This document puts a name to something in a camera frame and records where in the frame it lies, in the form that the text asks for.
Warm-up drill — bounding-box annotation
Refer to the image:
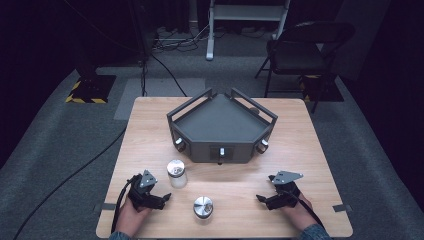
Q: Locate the person's right hand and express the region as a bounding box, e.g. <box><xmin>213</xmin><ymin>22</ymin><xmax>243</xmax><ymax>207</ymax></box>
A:
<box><xmin>283</xmin><ymin>192</ymin><xmax>318</xmax><ymax>233</ymax></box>

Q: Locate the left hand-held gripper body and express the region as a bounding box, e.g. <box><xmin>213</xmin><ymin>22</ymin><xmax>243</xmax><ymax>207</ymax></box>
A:
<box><xmin>128</xmin><ymin>169</ymin><xmax>165</xmax><ymax>212</ymax></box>

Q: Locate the glass jar with brown contents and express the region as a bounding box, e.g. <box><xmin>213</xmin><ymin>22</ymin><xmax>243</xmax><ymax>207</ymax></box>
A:
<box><xmin>192</xmin><ymin>195</ymin><xmax>215</xmax><ymax>221</ymax></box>

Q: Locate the bundle of floor cables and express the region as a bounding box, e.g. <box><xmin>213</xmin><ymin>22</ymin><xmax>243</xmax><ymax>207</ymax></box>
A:
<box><xmin>153</xmin><ymin>24</ymin><xmax>209</xmax><ymax>53</ymax></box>

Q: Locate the black stand pole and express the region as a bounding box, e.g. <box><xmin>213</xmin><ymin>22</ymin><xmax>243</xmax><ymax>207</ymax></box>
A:
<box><xmin>139</xmin><ymin>58</ymin><xmax>149</xmax><ymax>98</ymax></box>

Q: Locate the right hand-held gripper cable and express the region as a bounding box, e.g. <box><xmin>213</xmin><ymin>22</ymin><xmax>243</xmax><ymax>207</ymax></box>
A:
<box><xmin>291</xmin><ymin>190</ymin><xmax>327</xmax><ymax>232</ymax></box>

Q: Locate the white metal stand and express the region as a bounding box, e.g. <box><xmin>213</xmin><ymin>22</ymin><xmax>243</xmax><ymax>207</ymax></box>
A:
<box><xmin>205</xmin><ymin>0</ymin><xmax>292</xmax><ymax>61</ymax></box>

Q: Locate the dark grey corner shelf rack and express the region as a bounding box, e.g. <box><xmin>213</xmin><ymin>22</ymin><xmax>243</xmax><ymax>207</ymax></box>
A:
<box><xmin>166</xmin><ymin>87</ymin><xmax>279</xmax><ymax>165</ymax></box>

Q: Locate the hand-held gripper cable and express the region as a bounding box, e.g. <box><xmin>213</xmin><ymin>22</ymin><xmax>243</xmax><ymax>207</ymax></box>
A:
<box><xmin>110</xmin><ymin>173</ymin><xmax>141</xmax><ymax>235</ymax></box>
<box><xmin>291</xmin><ymin>190</ymin><xmax>327</xmax><ymax>232</ymax></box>

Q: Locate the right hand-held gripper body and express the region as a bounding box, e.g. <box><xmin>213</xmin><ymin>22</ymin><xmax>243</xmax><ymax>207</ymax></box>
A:
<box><xmin>265</xmin><ymin>170</ymin><xmax>304</xmax><ymax>211</ymax></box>

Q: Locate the black base with hazard tape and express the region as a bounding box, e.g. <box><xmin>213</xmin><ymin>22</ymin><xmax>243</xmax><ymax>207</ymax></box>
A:
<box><xmin>65</xmin><ymin>74</ymin><xmax>117</xmax><ymax>105</ymax></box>
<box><xmin>299</xmin><ymin>74</ymin><xmax>345</xmax><ymax>103</ymax></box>

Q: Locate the glass jar with white contents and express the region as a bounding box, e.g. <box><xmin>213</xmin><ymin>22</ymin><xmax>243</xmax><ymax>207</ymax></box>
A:
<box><xmin>166</xmin><ymin>159</ymin><xmax>189</xmax><ymax>190</ymax></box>

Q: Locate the grey tape strip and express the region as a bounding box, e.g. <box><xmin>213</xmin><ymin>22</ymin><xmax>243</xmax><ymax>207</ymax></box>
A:
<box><xmin>332</xmin><ymin>203</ymin><xmax>353</xmax><ymax>214</ymax></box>
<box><xmin>93</xmin><ymin>202</ymin><xmax>117</xmax><ymax>213</ymax></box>

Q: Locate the left hand-held gripper cable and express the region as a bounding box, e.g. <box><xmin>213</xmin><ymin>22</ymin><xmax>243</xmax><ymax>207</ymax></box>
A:
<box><xmin>110</xmin><ymin>173</ymin><xmax>141</xmax><ymax>235</ymax></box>

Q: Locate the person's left hand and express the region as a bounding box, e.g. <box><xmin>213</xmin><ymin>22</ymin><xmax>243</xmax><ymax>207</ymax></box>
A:
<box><xmin>114</xmin><ymin>196</ymin><xmax>152</xmax><ymax>238</ymax></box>

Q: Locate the grey floor mat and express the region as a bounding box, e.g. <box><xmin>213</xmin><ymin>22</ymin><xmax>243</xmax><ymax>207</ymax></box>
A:
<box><xmin>113</xmin><ymin>77</ymin><xmax>207</xmax><ymax>121</ymax></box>

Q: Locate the black folding chair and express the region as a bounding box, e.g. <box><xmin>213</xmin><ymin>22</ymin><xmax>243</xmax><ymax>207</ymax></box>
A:
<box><xmin>254</xmin><ymin>21</ymin><xmax>356</xmax><ymax>114</ymax></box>

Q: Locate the long black floor cable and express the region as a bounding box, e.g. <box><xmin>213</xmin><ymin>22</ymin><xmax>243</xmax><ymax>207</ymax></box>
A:
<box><xmin>12</xmin><ymin>126</ymin><xmax>128</xmax><ymax>240</ymax></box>

